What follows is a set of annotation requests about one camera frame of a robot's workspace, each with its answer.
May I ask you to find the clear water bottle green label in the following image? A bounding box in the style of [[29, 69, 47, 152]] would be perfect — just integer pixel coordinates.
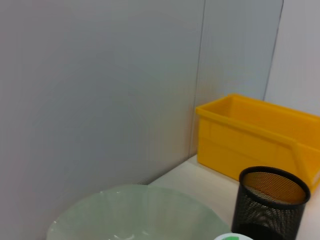
[[213, 232, 251, 240]]

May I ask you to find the black mesh pen holder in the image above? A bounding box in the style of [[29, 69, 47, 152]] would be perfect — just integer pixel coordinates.
[[231, 166, 312, 240]]

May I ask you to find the pale green glass fruit plate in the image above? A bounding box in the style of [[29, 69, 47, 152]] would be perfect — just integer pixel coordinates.
[[46, 184, 231, 240]]

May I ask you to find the yellow plastic bin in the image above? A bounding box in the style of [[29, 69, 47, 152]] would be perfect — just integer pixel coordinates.
[[194, 92, 320, 191]]

